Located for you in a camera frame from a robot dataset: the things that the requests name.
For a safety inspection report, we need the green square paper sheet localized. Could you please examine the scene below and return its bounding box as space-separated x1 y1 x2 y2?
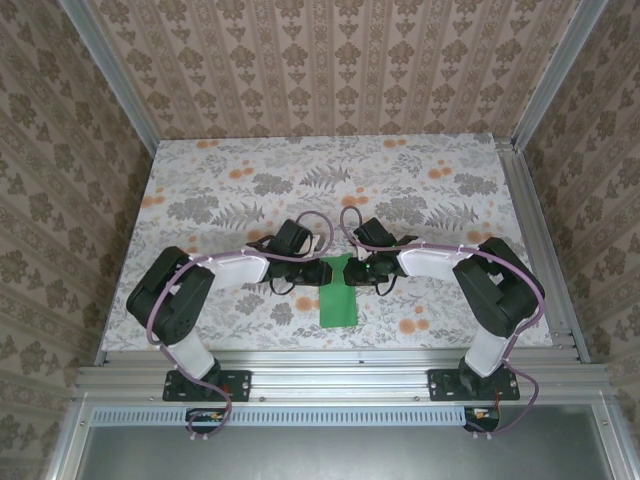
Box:
318 252 360 330

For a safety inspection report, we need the grey metal sheet panel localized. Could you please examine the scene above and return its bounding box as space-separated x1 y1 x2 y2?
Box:
74 423 611 480

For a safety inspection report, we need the floral printed table mat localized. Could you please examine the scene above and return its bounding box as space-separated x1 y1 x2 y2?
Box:
99 133 557 352

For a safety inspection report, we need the black connector board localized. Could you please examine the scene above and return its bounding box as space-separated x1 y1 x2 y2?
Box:
185 407 229 435
462 405 502 434

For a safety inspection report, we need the thin black left gripper cable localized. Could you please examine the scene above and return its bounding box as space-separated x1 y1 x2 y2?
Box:
269 277 301 297

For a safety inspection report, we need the aluminium frame rail long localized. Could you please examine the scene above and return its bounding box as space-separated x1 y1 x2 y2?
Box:
72 348 616 405

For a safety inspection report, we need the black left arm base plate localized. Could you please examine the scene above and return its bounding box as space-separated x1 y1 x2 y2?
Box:
162 368 252 403

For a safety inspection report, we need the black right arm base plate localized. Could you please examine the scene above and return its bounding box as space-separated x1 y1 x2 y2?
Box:
428 367 521 403

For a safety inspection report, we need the slotted white cable duct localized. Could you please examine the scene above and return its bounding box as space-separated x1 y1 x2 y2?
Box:
91 405 469 427

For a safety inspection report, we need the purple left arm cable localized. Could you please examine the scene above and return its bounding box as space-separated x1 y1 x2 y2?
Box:
147 210 335 444

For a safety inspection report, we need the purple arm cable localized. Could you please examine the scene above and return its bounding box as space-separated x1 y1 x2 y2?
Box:
339 205 546 441
147 210 335 444

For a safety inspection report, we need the aluminium side rail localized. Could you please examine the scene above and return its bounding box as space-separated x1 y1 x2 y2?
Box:
494 139 594 365

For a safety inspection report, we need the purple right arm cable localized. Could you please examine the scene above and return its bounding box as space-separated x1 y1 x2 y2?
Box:
339 205 546 441

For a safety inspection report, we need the aluminium frame post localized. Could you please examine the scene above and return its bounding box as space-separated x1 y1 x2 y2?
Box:
510 0 610 151
58 0 160 156

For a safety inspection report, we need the aluminium lower frame bar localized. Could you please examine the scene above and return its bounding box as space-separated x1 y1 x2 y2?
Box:
589 394 640 480
42 394 96 480

